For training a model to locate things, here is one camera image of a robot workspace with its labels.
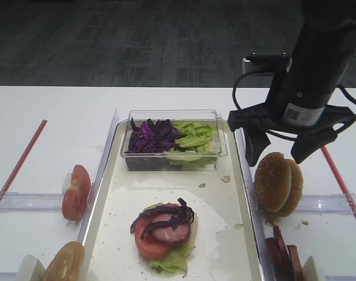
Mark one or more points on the red strip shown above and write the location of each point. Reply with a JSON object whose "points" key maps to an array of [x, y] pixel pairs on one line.
{"points": [[339, 179], [22, 159]]}

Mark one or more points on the right red strip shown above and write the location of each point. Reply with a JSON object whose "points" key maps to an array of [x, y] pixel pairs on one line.
{"points": [[339, 179]]}

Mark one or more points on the white block lower right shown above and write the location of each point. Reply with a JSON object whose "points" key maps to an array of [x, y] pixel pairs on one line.
{"points": [[311, 272]]}

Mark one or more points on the left red strip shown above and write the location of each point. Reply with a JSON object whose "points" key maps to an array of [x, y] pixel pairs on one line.
{"points": [[22, 159]]}

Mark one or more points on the sesame top bun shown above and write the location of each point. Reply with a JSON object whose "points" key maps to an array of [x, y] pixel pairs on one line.
{"points": [[272, 182]]}

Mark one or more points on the upper left clear holder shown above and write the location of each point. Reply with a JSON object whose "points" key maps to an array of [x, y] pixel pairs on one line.
{"points": [[14, 201]]}

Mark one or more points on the sliced red meat sticks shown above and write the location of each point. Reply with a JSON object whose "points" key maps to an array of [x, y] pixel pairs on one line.
{"points": [[285, 258]]}

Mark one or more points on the tomato slice on burger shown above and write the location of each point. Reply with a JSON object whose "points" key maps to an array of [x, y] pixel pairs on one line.
{"points": [[148, 247]]}

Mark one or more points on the white metal tray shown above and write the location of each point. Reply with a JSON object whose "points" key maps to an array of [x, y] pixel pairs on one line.
{"points": [[221, 245]]}

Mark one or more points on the upright tomato slice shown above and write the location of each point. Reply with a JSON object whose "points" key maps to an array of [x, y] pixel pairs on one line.
{"points": [[75, 198]]}

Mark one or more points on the clear plastic salad container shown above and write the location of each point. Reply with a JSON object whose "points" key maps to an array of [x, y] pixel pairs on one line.
{"points": [[159, 161]]}

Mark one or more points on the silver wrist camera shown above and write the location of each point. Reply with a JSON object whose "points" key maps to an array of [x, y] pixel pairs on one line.
{"points": [[264, 65]]}

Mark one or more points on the green lettuce leaves in container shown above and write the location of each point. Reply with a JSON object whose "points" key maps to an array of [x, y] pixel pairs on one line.
{"points": [[197, 139]]}

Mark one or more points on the sausage slice on burger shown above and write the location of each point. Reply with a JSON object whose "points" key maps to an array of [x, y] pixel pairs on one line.
{"points": [[169, 235]]}

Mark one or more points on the shredded purple cabbage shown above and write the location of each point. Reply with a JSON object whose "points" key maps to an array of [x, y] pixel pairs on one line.
{"points": [[153, 137]]}

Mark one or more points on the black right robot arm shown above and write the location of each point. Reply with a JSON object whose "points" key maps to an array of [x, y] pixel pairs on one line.
{"points": [[297, 106]]}

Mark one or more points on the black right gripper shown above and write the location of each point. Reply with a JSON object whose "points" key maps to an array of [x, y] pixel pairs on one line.
{"points": [[258, 120]]}

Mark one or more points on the white block lower left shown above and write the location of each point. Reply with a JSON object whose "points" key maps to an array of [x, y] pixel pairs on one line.
{"points": [[30, 269]]}

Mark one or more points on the lower left clear holder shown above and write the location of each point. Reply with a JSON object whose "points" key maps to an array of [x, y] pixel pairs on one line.
{"points": [[7, 276]]}

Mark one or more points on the left clear divider rail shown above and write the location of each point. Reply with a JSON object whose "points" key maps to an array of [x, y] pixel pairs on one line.
{"points": [[94, 196]]}

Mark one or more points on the lower right clear holder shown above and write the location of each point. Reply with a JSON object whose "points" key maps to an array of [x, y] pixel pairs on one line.
{"points": [[340, 278]]}

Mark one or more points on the plain bottom bun upright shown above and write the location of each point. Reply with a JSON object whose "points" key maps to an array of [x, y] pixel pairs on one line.
{"points": [[66, 263]]}

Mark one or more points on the white block behind tomato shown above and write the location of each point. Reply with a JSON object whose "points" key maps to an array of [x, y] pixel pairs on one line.
{"points": [[66, 183]]}

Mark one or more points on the sesame bun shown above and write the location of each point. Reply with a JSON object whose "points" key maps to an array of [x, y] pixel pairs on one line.
{"points": [[272, 182], [296, 190]]}

